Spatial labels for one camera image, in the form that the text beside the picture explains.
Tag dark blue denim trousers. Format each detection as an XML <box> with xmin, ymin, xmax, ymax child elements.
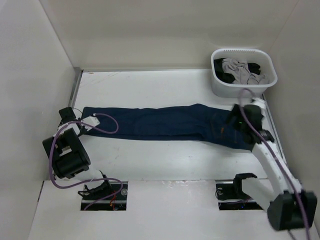
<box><xmin>82</xmin><ymin>103</ymin><xmax>251</xmax><ymax>150</ymax></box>

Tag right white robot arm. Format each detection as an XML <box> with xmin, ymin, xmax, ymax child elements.
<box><xmin>226</xmin><ymin>101</ymin><xmax>318</xmax><ymax>231</ymax></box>

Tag black crumpled garment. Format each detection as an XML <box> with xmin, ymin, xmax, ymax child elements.
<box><xmin>213</xmin><ymin>58</ymin><xmax>262</xmax><ymax>84</ymax></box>

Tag grey crumpled garment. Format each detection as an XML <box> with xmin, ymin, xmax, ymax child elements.
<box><xmin>222</xmin><ymin>58</ymin><xmax>270</xmax><ymax>85</ymax></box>

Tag white plastic laundry basket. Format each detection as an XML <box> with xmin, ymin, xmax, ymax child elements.
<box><xmin>210</xmin><ymin>48</ymin><xmax>278</xmax><ymax>98</ymax></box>

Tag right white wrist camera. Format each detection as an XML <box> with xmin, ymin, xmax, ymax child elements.
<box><xmin>251</xmin><ymin>97</ymin><xmax>266</xmax><ymax>110</ymax></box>

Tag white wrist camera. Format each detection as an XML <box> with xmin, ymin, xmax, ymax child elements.
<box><xmin>251</xmin><ymin>97</ymin><xmax>266</xmax><ymax>110</ymax></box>
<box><xmin>80</xmin><ymin>115</ymin><xmax>100</xmax><ymax>131</ymax></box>

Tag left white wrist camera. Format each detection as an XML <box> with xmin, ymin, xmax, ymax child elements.
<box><xmin>80</xmin><ymin>115</ymin><xmax>100</xmax><ymax>131</ymax></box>

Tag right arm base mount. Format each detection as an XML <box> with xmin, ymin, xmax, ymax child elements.
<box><xmin>215</xmin><ymin>180</ymin><xmax>262</xmax><ymax>211</ymax></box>

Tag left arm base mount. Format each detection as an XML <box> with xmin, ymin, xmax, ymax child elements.
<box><xmin>77</xmin><ymin>181</ymin><xmax>129</xmax><ymax>212</ymax></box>

